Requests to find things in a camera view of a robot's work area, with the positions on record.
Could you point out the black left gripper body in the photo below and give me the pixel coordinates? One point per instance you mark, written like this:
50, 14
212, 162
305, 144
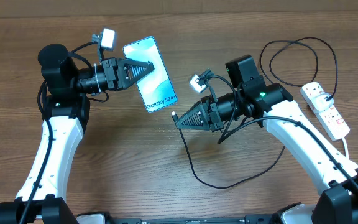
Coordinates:
110, 65

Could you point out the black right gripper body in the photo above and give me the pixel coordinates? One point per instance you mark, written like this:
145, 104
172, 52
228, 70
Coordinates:
217, 121

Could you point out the blue Galaxy smartphone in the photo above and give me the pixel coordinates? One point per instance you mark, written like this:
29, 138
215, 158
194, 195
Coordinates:
155, 88

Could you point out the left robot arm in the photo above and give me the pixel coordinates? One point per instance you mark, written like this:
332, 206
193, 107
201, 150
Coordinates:
65, 108

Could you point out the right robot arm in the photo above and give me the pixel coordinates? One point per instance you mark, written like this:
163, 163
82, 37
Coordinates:
273, 108

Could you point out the white USB charger plug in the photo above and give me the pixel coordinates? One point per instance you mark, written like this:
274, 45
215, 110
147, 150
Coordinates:
321, 102

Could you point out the white power strip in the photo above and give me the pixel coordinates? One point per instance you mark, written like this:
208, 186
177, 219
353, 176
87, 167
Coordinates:
331, 120

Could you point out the brown cardboard backdrop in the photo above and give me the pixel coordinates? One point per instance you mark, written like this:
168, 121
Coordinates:
63, 8

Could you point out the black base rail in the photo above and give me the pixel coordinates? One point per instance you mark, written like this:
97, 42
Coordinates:
106, 218

